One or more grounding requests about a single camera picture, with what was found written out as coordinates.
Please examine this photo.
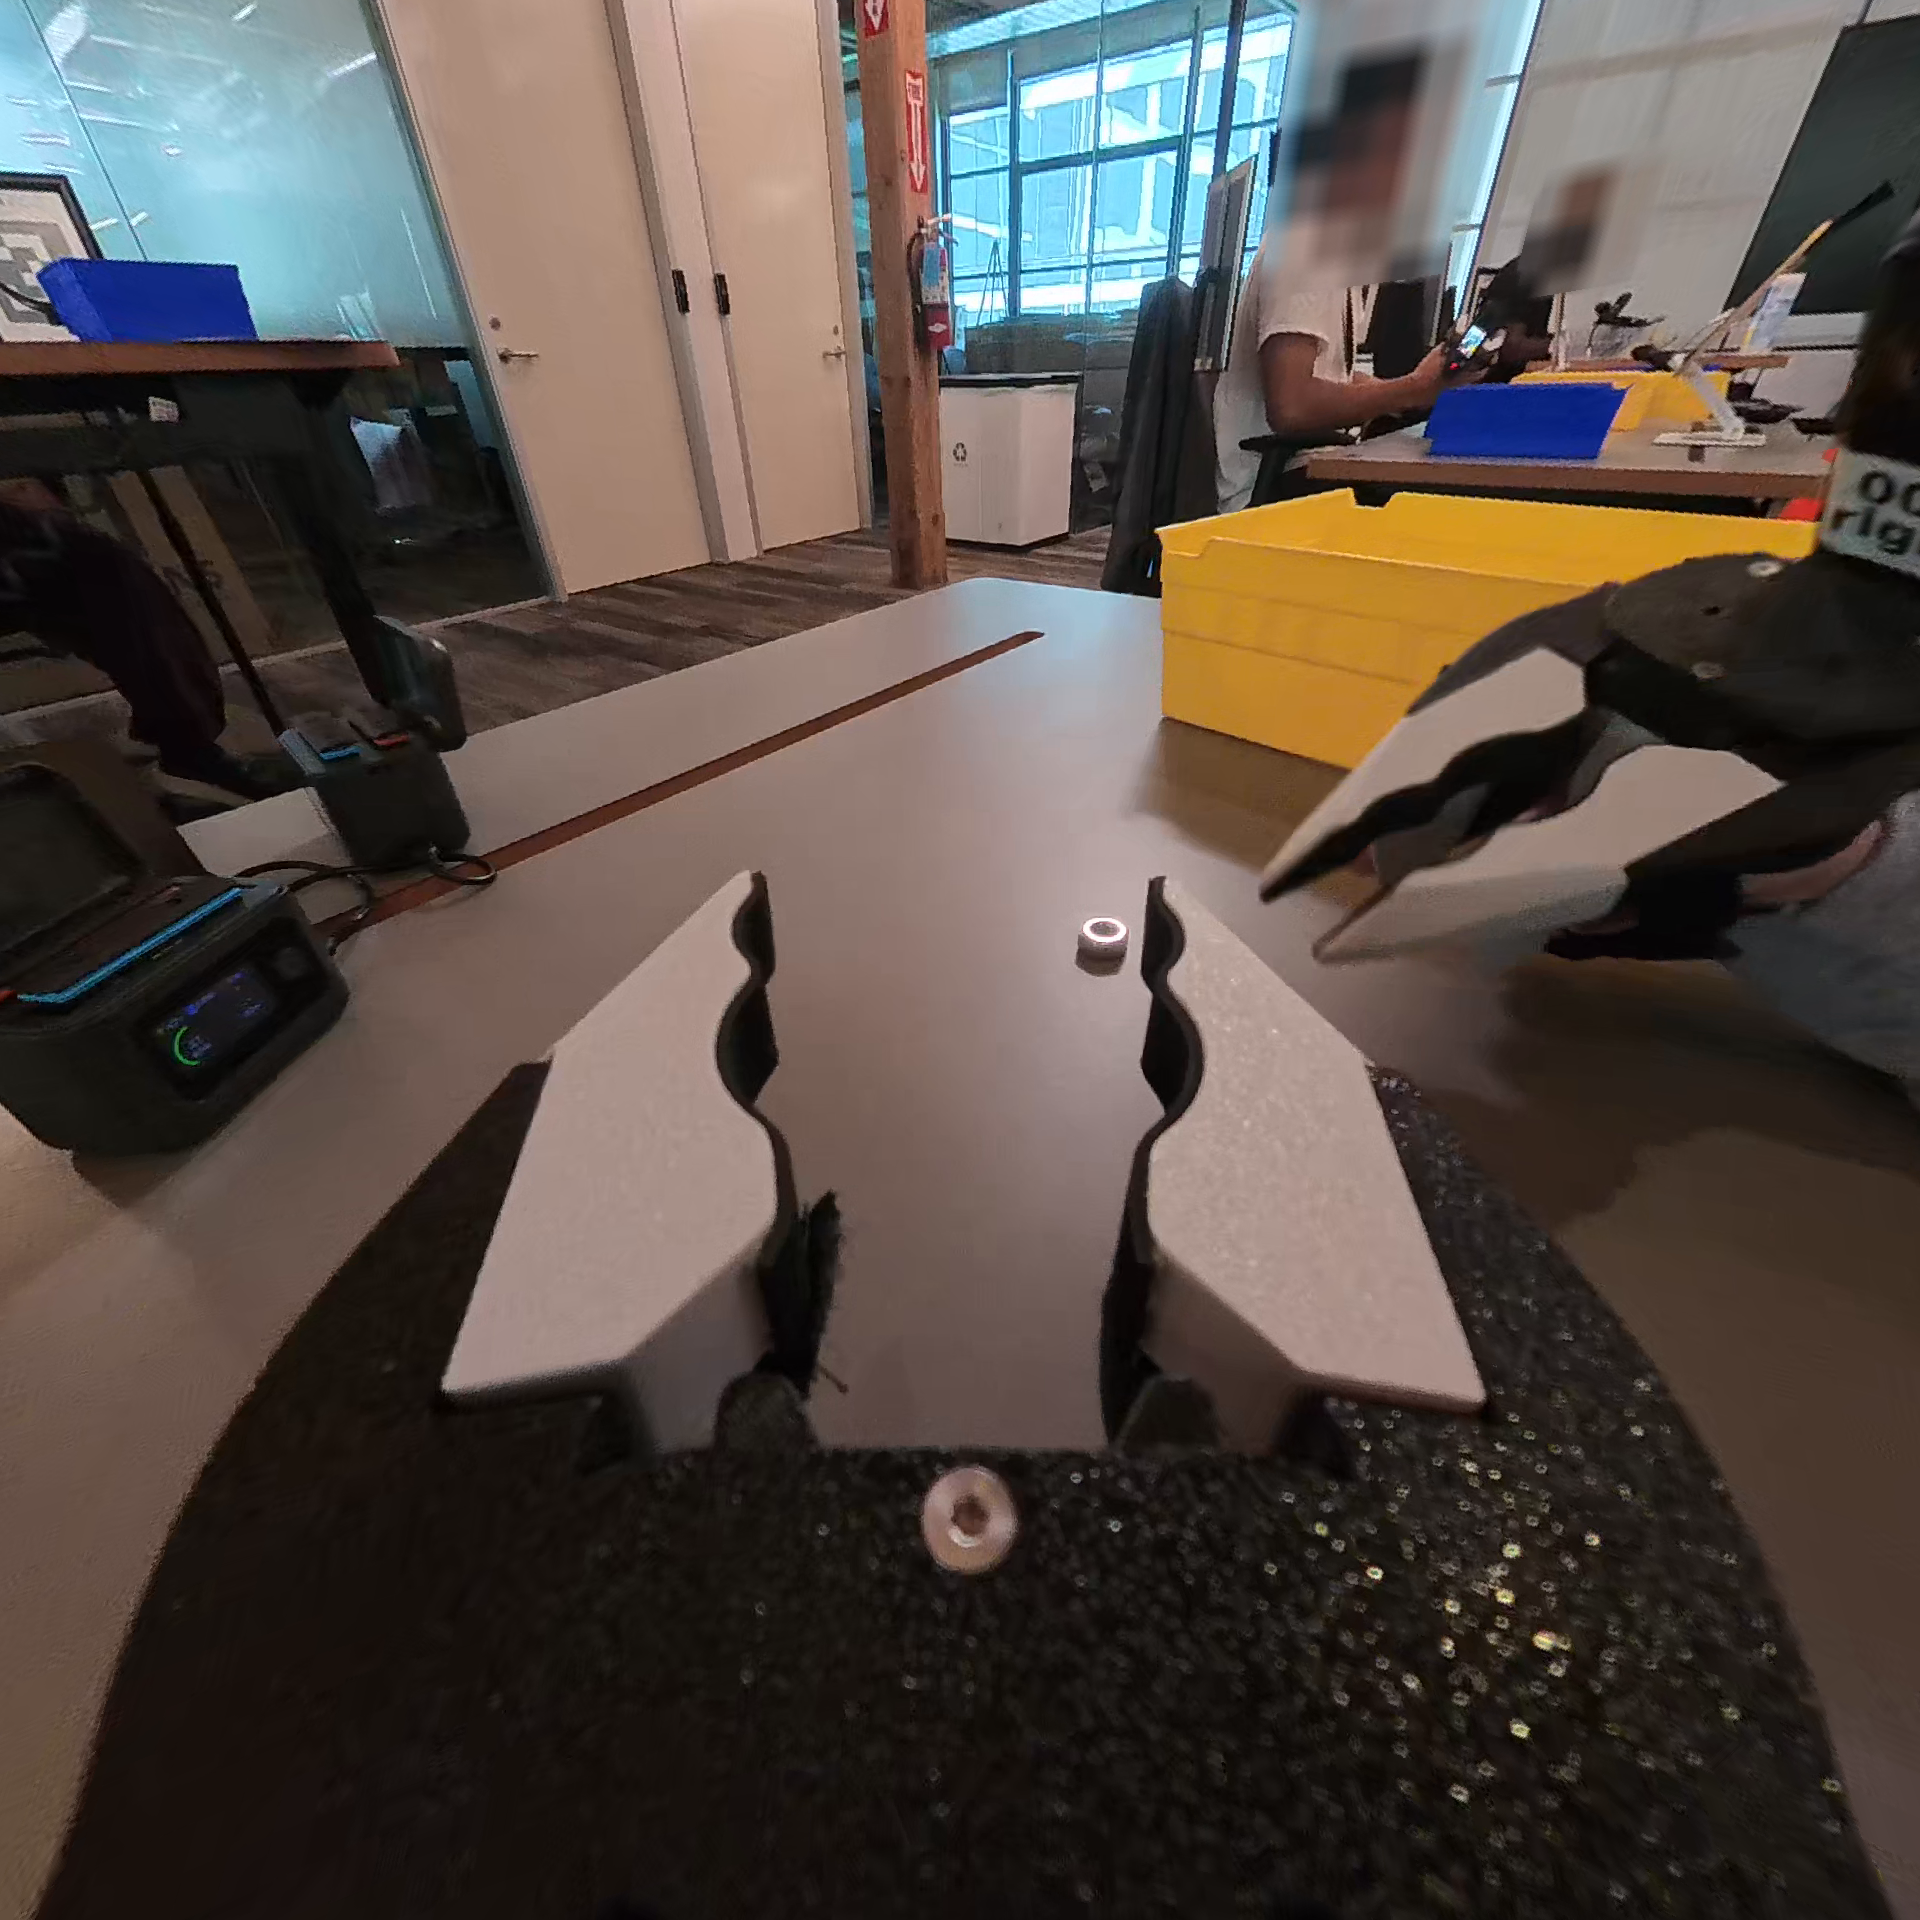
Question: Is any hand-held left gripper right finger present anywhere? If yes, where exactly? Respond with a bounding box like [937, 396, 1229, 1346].
[1118, 877, 1489, 1453]

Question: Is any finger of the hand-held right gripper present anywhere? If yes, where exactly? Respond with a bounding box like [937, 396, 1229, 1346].
[1315, 743, 1789, 963]
[1259, 644, 1595, 906]

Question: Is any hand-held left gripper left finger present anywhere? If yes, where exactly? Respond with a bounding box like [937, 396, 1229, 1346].
[442, 872, 804, 1453]

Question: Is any large yellow plastic bin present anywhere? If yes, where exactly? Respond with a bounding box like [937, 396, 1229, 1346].
[1155, 487, 1825, 770]

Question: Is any person's right forearm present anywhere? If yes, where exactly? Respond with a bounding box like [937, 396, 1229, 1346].
[1716, 839, 1920, 1085]

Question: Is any paper sign on white stand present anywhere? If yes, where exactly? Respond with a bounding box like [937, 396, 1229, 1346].
[1642, 188, 1896, 448]

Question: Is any small yellow plastic bin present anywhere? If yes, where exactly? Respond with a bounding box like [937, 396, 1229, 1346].
[1506, 368, 1728, 437]

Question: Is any blue plastic bin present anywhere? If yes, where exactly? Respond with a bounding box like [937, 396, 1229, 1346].
[36, 258, 261, 345]
[1421, 381, 1630, 463]

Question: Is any black jacket on chair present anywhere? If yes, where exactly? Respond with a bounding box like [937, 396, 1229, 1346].
[1100, 277, 1221, 595]

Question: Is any black battery charger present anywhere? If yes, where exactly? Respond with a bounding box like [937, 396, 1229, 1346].
[277, 623, 474, 873]

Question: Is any large black monitor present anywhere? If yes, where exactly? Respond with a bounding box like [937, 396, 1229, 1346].
[1725, 16, 1920, 319]

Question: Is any black portable power station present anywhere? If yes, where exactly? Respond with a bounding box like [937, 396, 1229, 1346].
[0, 762, 355, 1156]

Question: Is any white recycling bin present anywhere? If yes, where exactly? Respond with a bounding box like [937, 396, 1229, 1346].
[937, 376, 1082, 549]

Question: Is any grey computer monitor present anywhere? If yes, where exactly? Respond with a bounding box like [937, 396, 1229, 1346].
[1196, 153, 1262, 368]

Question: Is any dark cloth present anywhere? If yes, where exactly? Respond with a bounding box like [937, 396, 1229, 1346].
[0, 487, 226, 789]

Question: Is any white door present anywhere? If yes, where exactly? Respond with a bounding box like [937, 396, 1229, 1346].
[376, 0, 713, 601]
[667, 0, 873, 554]

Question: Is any wooden desk with black legs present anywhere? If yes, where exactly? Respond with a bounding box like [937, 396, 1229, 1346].
[0, 336, 453, 752]

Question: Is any framed black-white tag poster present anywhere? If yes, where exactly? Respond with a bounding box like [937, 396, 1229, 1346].
[0, 170, 105, 345]

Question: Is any black cable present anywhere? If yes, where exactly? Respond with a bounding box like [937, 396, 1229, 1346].
[232, 849, 501, 963]

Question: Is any wooden post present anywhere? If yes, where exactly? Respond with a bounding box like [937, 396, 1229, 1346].
[858, 0, 950, 591]

